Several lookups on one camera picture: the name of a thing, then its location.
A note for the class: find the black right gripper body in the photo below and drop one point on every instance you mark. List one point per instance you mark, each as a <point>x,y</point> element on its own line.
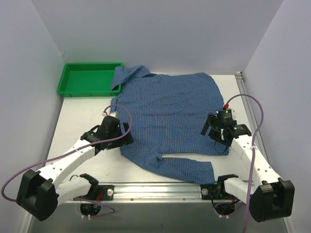
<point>213,128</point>

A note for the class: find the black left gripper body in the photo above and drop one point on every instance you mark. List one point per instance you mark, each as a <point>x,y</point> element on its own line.
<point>119,135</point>

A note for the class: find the blue checked long sleeve shirt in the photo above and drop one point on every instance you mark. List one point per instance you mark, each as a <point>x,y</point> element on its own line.
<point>167,114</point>

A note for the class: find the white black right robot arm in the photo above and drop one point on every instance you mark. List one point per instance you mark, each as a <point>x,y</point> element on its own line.
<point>267,194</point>

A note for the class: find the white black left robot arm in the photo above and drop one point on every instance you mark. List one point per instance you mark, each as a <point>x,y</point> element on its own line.
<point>42,191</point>

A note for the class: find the green plastic tray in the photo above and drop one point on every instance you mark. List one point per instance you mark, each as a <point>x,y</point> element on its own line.
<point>88,80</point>

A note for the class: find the aluminium right side rail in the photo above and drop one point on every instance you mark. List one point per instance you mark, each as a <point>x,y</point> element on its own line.
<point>249,112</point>

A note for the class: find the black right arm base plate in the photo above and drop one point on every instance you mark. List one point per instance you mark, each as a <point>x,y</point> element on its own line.
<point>216,191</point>

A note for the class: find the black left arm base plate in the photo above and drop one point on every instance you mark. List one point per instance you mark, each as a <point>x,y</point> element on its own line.
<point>102,192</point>

